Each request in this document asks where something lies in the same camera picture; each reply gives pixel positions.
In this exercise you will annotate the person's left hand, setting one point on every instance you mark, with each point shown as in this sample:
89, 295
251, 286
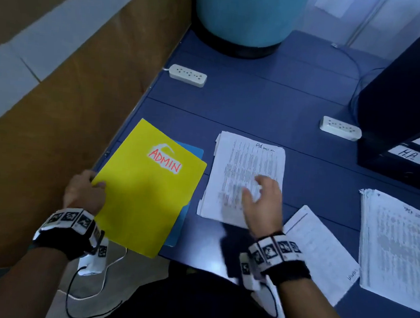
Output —
86, 192

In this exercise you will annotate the person's right hand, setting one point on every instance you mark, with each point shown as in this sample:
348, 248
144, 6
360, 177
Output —
265, 210

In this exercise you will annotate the yellow folder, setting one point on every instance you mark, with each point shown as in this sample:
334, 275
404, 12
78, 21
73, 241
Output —
143, 203

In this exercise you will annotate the white paper sheet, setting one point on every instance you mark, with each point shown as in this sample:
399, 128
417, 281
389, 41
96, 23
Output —
318, 249

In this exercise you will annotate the person's left forearm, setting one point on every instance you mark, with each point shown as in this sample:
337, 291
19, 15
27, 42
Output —
17, 287

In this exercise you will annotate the person's dark trousers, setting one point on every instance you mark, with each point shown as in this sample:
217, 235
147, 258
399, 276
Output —
201, 302

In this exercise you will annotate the black marker wristband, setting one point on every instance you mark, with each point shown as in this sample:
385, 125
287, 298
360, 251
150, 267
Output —
278, 259
67, 232

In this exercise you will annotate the white power strip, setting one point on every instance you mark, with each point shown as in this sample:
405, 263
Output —
341, 128
187, 75

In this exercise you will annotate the teal cylindrical barrel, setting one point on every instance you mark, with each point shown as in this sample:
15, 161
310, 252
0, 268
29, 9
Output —
247, 14

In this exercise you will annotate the white partition panel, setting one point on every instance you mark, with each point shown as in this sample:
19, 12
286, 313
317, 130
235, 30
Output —
374, 22

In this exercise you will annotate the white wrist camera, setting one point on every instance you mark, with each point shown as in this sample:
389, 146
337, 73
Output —
248, 271
94, 258

